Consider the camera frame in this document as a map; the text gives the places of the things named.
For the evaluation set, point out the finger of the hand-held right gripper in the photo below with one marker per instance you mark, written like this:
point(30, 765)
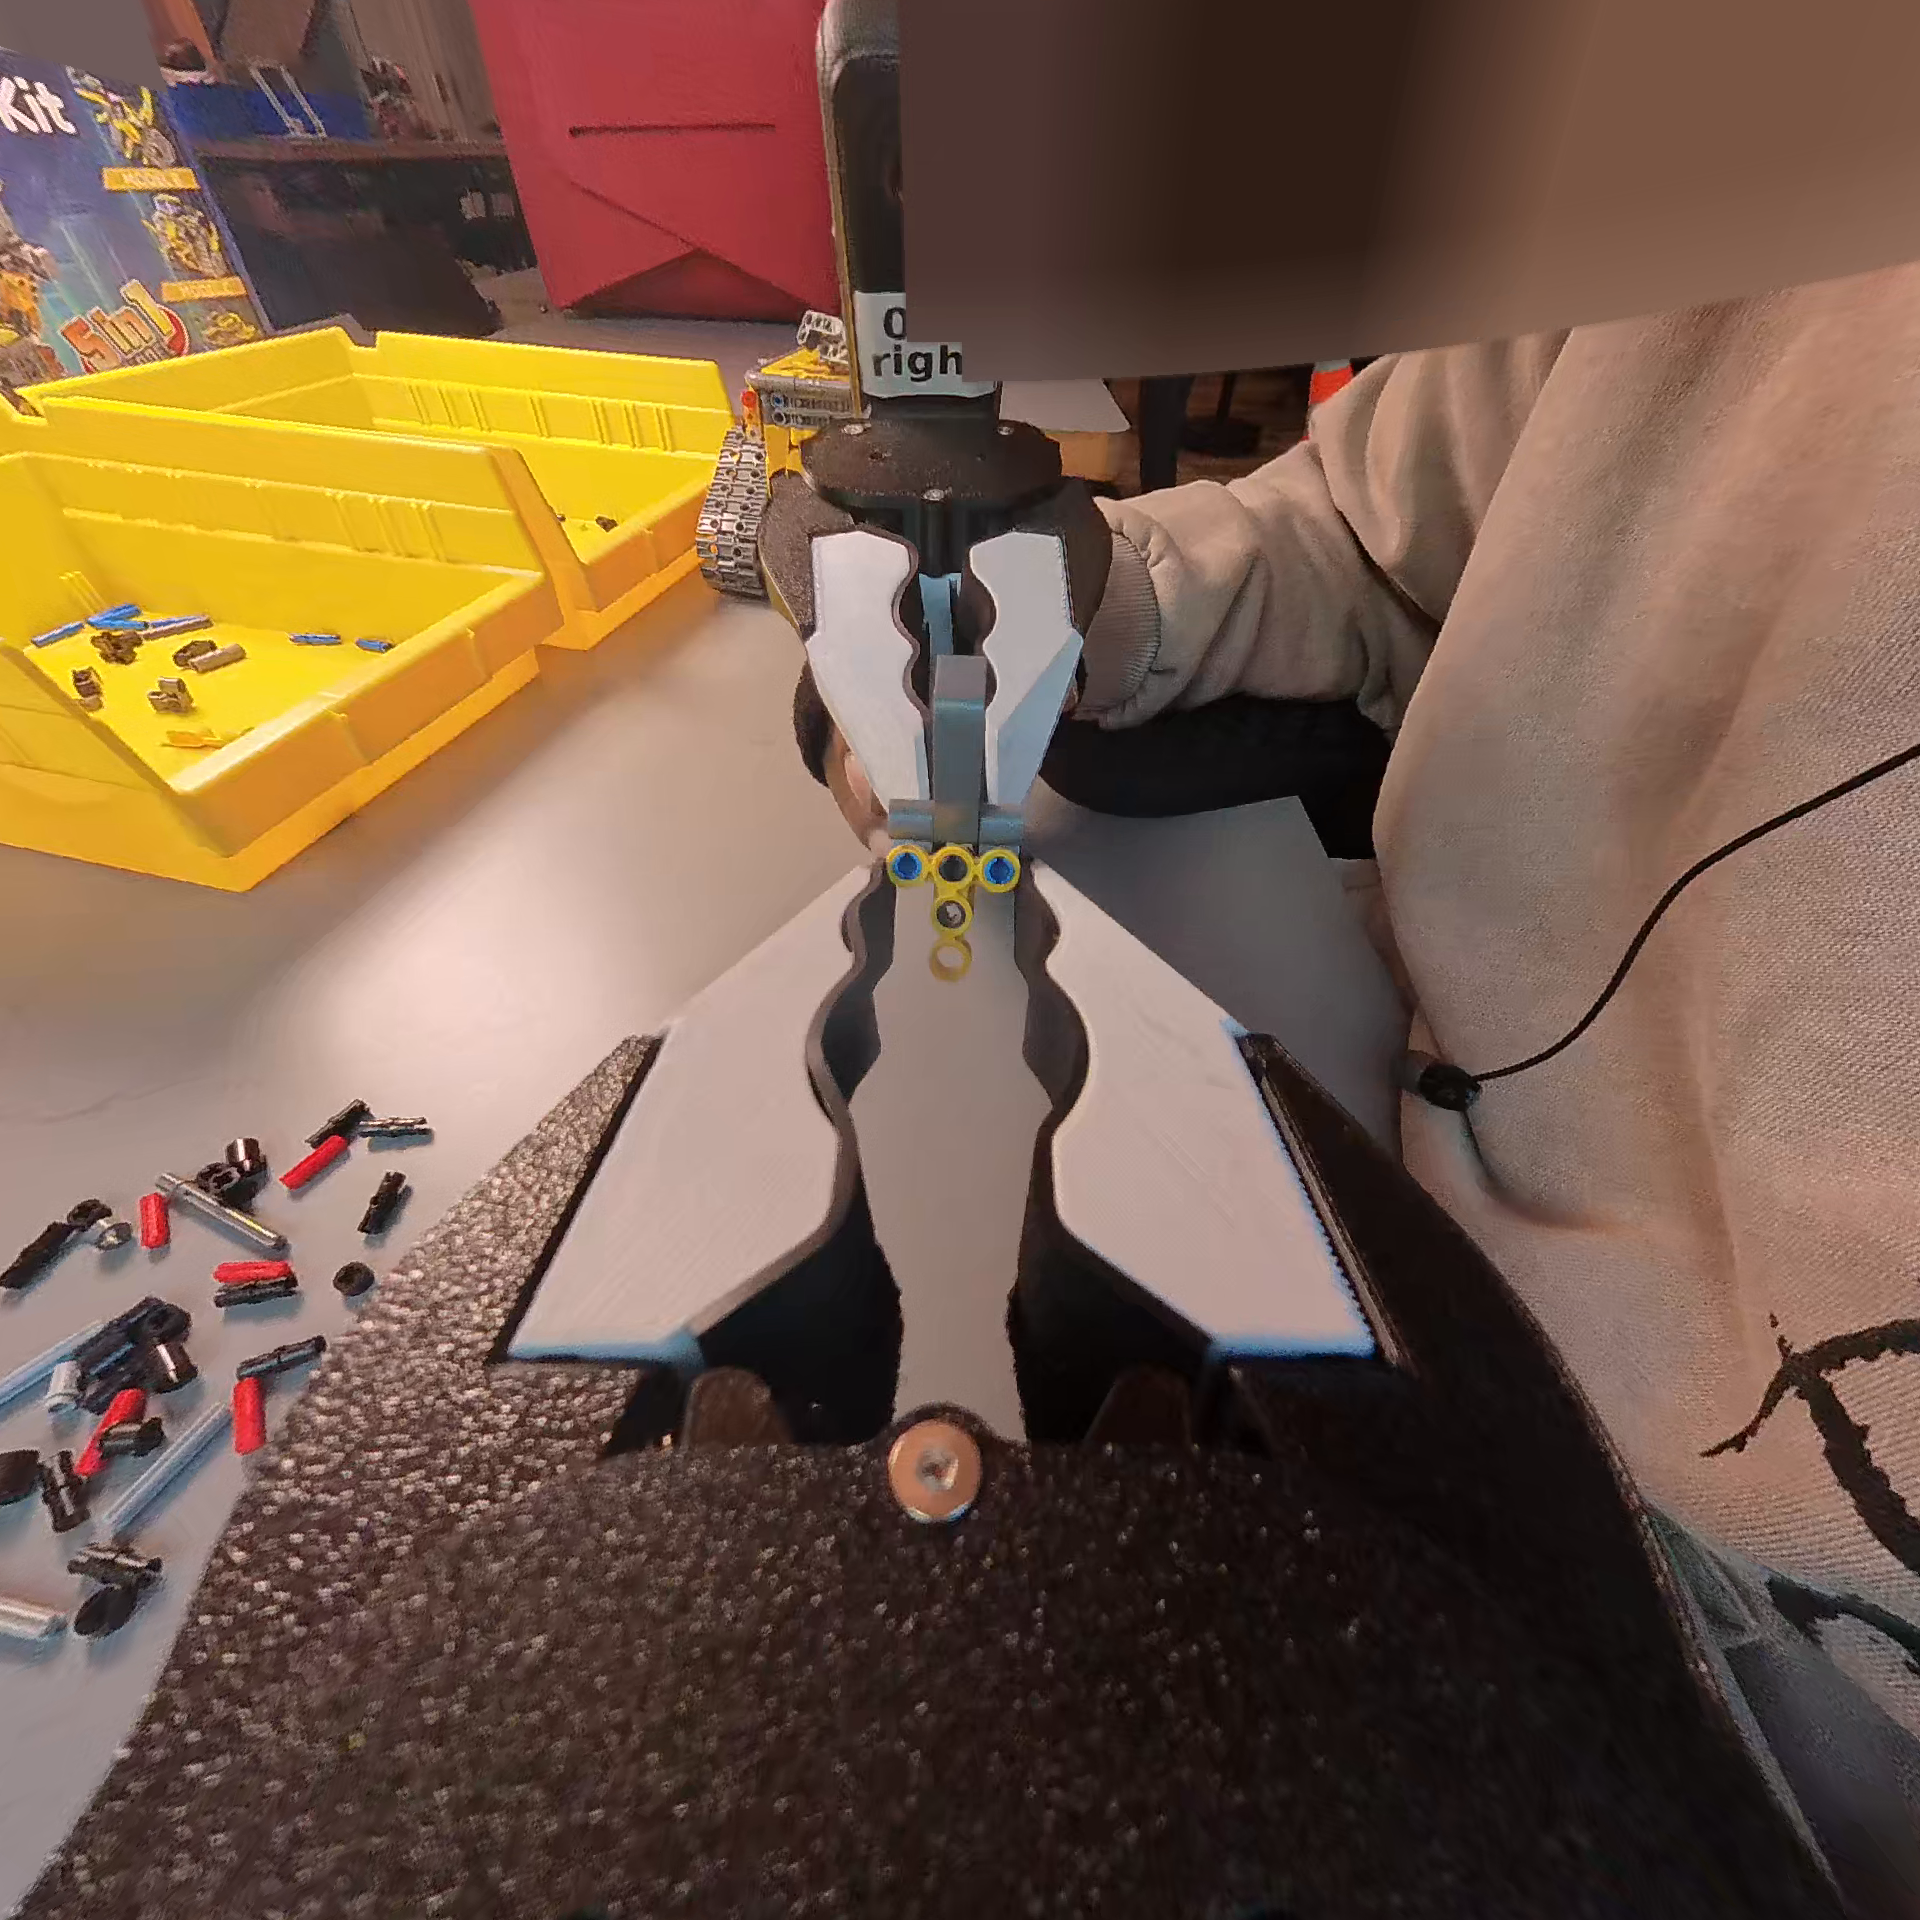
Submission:
point(1046, 647)
point(872, 661)

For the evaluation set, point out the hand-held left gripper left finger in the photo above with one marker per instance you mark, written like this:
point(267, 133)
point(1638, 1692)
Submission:
point(692, 1201)

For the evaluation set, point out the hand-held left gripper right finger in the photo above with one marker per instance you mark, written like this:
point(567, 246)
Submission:
point(1202, 1201)

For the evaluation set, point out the yellow building block assembly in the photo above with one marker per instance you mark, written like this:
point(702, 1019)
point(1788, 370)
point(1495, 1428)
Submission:
point(954, 872)

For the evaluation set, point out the yellow plastic bin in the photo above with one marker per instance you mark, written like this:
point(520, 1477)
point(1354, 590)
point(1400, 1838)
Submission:
point(302, 780)
point(451, 391)

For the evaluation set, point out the blue grey pieces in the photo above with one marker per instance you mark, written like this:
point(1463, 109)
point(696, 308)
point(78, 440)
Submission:
point(108, 636)

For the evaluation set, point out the person's right forearm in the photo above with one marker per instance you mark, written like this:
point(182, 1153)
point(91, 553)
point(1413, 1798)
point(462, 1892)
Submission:
point(1263, 570)

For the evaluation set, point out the grey desk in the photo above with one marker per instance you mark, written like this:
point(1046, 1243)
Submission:
point(542, 872)

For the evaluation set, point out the yellow toy robot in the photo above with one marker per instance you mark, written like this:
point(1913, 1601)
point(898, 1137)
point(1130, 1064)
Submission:
point(735, 496)

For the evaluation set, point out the orange traffic cone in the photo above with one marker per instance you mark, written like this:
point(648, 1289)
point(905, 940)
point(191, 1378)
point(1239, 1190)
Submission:
point(1330, 385)

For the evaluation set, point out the pile of black red pieces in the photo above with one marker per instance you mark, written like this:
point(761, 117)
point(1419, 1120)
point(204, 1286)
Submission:
point(255, 1286)

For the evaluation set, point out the person's torso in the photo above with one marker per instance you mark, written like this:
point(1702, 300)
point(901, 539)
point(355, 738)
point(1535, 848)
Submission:
point(1681, 902)

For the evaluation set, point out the robot kit box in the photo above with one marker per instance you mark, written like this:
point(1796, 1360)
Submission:
point(123, 211)

